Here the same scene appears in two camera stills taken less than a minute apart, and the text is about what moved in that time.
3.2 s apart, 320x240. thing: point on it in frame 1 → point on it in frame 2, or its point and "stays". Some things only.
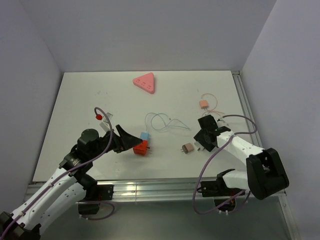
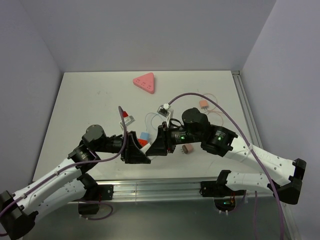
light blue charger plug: (144, 135) stays
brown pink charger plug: (187, 148) stays
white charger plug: (199, 147) → (145, 148)
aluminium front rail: (142, 189) stays
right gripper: (200, 136) → (159, 146)
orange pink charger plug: (203, 104) stays
